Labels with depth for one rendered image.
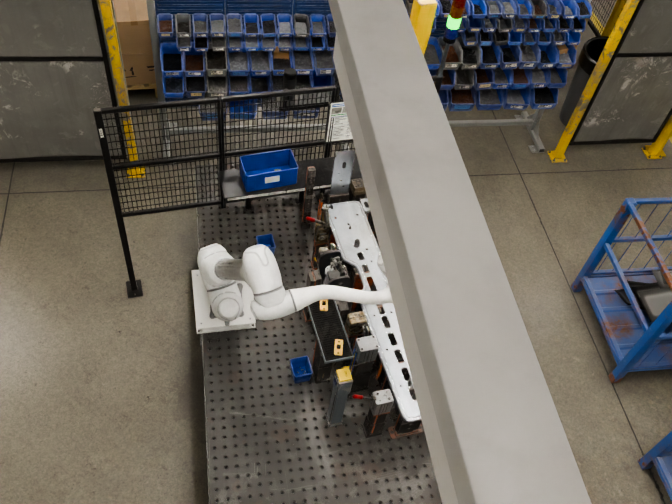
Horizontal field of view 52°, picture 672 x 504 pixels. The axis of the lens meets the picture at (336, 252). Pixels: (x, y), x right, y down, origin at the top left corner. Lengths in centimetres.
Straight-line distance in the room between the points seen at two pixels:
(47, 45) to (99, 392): 220
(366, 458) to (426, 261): 278
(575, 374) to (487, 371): 424
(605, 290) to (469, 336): 452
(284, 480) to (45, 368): 186
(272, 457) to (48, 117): 296
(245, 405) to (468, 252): 287
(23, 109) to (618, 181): 466
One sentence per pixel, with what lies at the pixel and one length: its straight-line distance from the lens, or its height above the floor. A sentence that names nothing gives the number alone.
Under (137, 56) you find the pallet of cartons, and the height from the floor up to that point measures 42.
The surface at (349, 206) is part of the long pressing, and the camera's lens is 401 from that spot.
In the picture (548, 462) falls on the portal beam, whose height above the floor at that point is 333.
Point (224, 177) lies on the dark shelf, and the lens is 408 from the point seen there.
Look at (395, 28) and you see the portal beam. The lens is 112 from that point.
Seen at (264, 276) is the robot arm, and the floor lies 159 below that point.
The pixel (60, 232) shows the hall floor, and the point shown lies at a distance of 530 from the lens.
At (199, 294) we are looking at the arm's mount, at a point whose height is 88.
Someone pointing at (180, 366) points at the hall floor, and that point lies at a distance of 453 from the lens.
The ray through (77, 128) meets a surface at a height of 44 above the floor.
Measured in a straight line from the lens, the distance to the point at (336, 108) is 399.
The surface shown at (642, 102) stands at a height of 57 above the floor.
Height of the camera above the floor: 393
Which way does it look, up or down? 51 degrees down
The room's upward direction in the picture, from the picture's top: 9 degrees clockwise
